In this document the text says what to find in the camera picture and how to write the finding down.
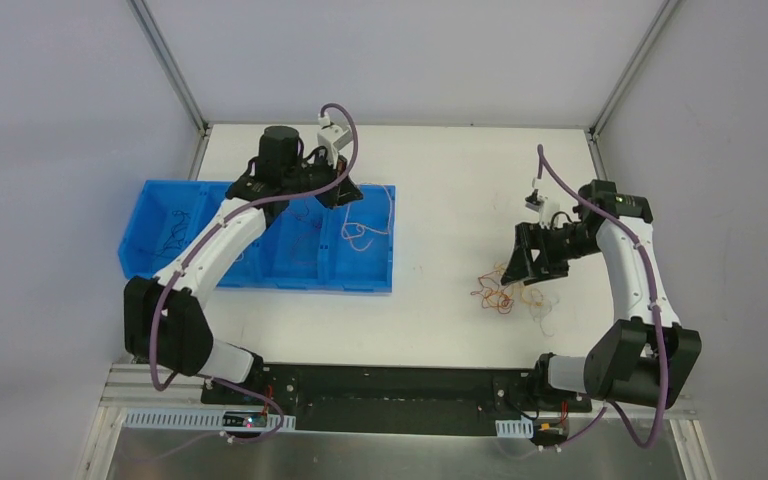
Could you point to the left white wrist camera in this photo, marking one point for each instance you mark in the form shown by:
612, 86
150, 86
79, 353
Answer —
332, 137

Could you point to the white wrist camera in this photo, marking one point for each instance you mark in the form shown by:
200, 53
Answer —
332, 137
545, 207

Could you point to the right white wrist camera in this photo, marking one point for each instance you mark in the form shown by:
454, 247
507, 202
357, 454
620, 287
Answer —
545, 207

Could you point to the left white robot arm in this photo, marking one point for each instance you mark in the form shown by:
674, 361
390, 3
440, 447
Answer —
164, 318

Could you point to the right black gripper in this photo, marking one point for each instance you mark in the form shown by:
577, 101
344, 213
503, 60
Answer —
539, 247

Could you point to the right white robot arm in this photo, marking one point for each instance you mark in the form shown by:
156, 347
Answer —
646, 356

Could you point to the blue compartment bin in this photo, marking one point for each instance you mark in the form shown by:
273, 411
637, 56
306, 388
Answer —
309, 247

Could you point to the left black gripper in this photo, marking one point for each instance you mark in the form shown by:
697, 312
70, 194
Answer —
331, 182

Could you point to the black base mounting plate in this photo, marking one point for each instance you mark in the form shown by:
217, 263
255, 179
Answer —
397, 400

